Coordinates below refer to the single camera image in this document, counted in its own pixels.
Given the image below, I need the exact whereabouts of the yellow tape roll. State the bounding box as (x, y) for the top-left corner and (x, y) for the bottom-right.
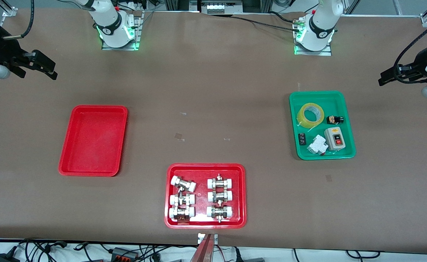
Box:
(296, 103), (325, 128)

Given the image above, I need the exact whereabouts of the empty red plastic tray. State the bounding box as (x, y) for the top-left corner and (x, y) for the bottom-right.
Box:
(58, 105), (128, 177)

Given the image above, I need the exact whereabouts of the green plastic tray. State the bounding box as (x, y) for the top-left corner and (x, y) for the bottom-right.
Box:
(289, 91), (356, 160)

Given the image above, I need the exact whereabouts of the red tray with fittings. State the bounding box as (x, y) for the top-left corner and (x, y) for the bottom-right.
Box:
(164, 163), (247, 229)

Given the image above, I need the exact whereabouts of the white circuit breaker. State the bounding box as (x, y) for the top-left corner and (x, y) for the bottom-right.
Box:
(307, 135), (327, 156)

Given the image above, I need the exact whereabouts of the white metal pipe fitting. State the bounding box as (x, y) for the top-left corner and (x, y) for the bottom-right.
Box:
(169, 206), (195, 222)
(206, 205), (234, 223)
(171, 176), (197, 192)
(169, 193), (195, 207)
(207, 174), (234, 189)
(207, 189), (233, 203)

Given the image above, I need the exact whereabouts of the white power strip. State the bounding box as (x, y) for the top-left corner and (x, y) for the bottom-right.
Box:
(199, 0), (244, 14)

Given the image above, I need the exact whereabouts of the red metal bar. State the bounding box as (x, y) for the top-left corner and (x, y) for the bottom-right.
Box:
(189, 234), (215, 262)

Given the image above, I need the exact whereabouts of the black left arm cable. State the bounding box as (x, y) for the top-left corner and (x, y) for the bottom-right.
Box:
(394, 23), (427, 75)

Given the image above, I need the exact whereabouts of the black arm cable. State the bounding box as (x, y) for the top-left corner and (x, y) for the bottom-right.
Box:
(2, 0), (35, 40)
(394, 23), (427, 75)

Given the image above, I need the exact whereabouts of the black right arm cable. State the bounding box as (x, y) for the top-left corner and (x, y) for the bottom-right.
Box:
(2, 0), (35, 40)

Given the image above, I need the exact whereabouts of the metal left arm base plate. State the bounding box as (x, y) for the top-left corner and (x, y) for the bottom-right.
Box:
(293, 17), (332, 56)

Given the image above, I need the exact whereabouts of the grey push button switch box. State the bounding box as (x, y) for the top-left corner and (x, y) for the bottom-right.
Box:
(324, 127), (346, 151)

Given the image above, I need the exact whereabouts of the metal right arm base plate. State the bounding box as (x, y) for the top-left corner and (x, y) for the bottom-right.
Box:
(101, 11), (143, 51)

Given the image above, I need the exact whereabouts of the black cable on table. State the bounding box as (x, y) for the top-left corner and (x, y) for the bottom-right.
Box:
(230, 11), (303, 31)

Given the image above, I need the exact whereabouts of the small metal bracket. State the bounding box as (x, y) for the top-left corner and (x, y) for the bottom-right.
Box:
(198, 233), (218, 245)

